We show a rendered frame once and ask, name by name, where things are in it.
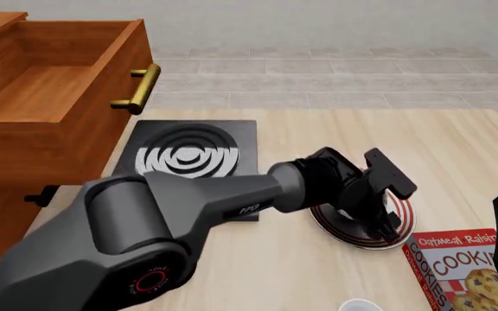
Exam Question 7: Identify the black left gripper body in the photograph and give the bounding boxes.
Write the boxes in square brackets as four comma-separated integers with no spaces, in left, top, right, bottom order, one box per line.
[337,176,389,228]

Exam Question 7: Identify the flat black stove plate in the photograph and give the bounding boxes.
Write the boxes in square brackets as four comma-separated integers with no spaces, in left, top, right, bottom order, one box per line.
[113,119,260,223]

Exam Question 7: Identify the white mug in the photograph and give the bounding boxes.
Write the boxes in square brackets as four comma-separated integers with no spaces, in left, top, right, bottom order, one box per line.
[338,297,382,311]

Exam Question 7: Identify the oatmeal raisin cookies box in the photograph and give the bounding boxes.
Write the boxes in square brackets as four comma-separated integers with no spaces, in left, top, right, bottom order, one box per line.
[400,227,498,311]

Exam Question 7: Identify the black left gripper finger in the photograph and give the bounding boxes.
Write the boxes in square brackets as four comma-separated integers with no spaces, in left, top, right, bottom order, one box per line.
[379,206,403,245]
[362,220,384,241]

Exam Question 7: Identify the open wooden drawer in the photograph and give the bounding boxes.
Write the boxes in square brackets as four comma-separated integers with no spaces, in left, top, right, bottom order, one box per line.
[0,18,156,187]

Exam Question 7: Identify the brass drawer handle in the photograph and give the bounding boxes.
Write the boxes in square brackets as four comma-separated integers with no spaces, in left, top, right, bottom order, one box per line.
[110,62,163,116]

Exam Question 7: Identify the white plate with red rings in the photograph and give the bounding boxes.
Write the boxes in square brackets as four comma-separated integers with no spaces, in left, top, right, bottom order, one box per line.
[308,167,418,251]

